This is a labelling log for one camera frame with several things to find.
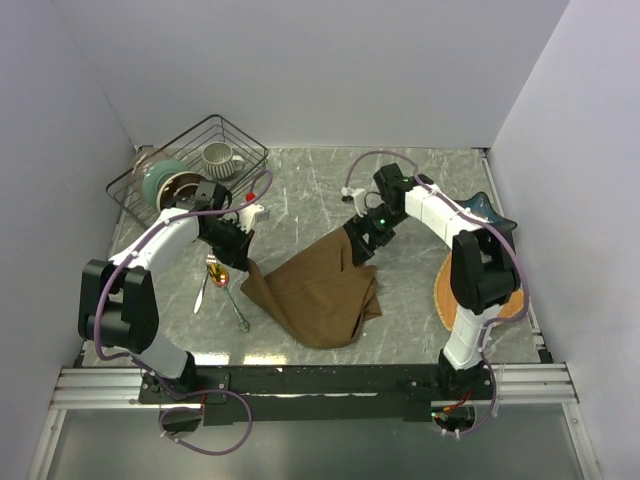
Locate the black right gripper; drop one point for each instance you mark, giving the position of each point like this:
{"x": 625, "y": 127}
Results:
{"x": 356, "y": 229}

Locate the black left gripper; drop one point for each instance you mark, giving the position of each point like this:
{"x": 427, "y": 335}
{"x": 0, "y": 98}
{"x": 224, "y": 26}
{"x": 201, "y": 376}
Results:
{"x": 237, "y": 256}

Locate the brown cloth napkin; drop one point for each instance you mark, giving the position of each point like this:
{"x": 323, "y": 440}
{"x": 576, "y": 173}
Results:
{"x": 318, "y": 296}

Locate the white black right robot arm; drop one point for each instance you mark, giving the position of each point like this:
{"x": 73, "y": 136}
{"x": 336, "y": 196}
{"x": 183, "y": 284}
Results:
{"x": 483, "y": 268}

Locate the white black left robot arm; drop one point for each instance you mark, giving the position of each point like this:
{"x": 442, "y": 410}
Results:
{"x": 118, "y": 308}

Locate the iridescent spoon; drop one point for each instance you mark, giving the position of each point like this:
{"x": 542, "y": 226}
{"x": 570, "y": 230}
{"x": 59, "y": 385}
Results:
{"x": 220, "y": 278}

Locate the silver fork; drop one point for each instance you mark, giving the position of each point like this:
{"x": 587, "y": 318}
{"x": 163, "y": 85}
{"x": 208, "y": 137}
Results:
{"x": 209, "y": 261}

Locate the brown ceramic bowl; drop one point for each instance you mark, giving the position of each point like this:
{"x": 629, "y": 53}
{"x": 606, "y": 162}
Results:
{"x": 179, "y": 184}

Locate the orange woven placemat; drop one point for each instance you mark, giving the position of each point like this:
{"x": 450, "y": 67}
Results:
{"x": 446, "y": 305}

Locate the striped ceramic mug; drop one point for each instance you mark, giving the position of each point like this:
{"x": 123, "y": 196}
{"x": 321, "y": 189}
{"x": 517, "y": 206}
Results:
{"x": 221, "y": 162}

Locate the green ceramic bowl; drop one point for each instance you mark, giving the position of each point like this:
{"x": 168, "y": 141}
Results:
{"x": 155, "y": 178}

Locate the blue star-shaped dish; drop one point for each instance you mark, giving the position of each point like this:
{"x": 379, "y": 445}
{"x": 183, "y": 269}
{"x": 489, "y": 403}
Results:
{"x": 480, "y": 205}

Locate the clear glass jar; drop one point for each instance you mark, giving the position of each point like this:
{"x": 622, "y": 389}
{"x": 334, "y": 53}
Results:
{"x": 144, "y": 160}

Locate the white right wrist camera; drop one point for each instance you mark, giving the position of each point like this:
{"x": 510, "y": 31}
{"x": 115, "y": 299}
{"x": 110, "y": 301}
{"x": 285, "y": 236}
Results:
{"x": 356, "y": 196}

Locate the aluminium frame rail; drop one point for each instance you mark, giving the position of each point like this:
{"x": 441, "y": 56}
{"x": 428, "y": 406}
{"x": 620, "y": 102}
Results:
{"x": 115, "y": 388}

